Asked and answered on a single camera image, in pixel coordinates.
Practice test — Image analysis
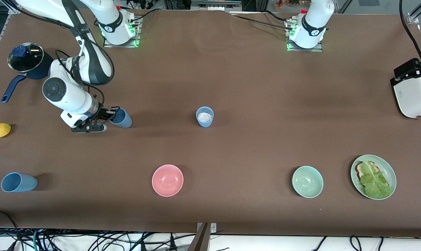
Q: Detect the blue cup with white filling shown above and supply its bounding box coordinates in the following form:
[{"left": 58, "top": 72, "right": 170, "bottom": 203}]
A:
[{"left": 196, "top": 106, "right": 215, "bottom": 128}]

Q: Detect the white toaster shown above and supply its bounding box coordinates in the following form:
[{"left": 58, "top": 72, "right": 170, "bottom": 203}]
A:
[{"left": 393, "top": 75, "right": 421, "bottom": 119}]

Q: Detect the dark blue saucepan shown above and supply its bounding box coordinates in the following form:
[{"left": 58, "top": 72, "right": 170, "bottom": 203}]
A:
[{"left": 1, "top": 43, "right": 55, "bottom": 104}]

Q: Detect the glass lid blue knob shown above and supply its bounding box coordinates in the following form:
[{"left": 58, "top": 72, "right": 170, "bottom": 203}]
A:
[{"left": 7, "top": 43, "right": 45, "bottom": 73}]

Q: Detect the pink bowl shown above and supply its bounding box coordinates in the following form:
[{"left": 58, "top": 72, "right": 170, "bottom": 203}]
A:
[{"left": 151, "top": 164, "right": 184, "bottom": 197}]

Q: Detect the light green plate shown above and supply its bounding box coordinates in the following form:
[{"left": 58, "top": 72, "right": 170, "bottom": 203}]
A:
[{"left": 350, "top": 154, "right": 397, "bottom": 200}]

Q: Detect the brown bread slice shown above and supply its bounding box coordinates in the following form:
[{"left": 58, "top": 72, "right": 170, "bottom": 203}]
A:
[{"left": 355, "top": 161, "right": 390, "bottom": 189}]

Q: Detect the green lettuce leaf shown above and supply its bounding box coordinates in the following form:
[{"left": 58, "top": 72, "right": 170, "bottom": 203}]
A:
[{"left": 359, "top": 161, "right": 393, "bottom": 199}]

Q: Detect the light green bowl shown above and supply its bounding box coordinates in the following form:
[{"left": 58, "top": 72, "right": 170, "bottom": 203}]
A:
[{"left": 291, "top": 165, "right": 324, "bottom": 199}]

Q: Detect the dark support beam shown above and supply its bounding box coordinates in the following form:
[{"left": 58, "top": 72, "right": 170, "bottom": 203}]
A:
[{"left": 188, "top": 223, "right": 211, "bottom": 251}]

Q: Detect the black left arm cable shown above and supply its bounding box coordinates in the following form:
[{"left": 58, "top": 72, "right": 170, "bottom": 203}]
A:
[{"left": 399, "top": 0, "right": 421, "bottom": 65}]

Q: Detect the aluminium frame profile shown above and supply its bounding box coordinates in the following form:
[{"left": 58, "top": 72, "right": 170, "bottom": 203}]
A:
[
  {"left": 407, "top": 0, "right": 421, "bottom": 24},
  {"left": 0, "top": 5, "right": 23, "bottom": 72}
]

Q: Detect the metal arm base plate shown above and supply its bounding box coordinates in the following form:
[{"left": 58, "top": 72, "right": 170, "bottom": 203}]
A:
[
  {"left": 103, "top": 16, "right": 142, "bottom": 48},
  {"left": 286, "top": 19, "right": 323, "bottom": 52}
]

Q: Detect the black base power cable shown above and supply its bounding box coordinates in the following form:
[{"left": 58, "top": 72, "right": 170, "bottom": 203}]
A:
[
  {"left": 132, "top": 8, "right": 164, "bottom": 28},
  {"left": 228, "top": 10, "right": 295, "bottom": 30}
]

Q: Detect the metal table edge bracket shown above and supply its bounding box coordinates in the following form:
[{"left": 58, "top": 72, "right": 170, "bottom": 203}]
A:
[{"left": 196, "top": 222, "right": 217, "bottom": 233}]

